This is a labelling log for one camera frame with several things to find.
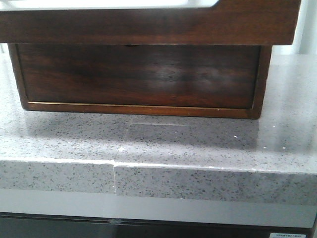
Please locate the wooden drawer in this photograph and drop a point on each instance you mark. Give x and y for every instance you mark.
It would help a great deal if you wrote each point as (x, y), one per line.
(190, 76)
(228, 22)

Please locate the dark wooden drawer cabinet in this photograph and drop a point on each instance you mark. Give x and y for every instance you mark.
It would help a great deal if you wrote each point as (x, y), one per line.
(254, 112)

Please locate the grey cabinet under counter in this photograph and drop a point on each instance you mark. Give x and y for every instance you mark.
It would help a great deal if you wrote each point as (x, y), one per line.
(51, 214)

